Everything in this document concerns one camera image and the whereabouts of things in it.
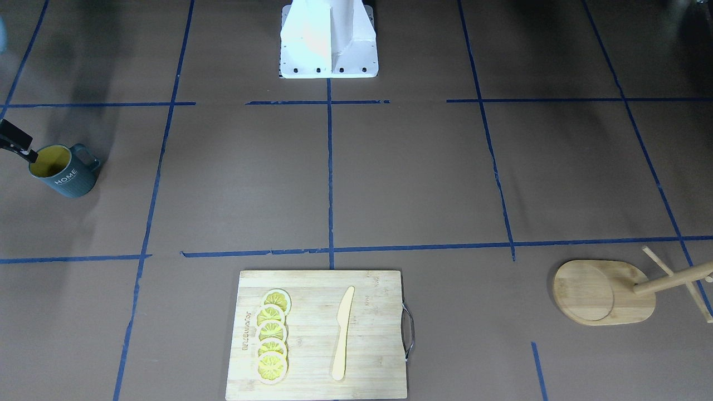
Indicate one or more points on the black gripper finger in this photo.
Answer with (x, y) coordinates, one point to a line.
(17, 141)

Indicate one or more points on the dark teal mug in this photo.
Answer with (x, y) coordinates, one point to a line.
(70, 171)

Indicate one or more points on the wooden cup storage rack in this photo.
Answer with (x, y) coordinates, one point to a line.
(606, 293)

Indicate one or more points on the lemon slice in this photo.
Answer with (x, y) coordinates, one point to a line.
(270, 313)
(272, 367)
(272, 345)
(272, 329)
(279, 297)

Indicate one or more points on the yellow plastic knife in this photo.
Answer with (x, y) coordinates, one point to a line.
(343, 319)

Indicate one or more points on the bamboo cutting board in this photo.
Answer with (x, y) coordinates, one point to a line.
(376, 359)

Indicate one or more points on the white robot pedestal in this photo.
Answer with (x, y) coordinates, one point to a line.
(328, 40)

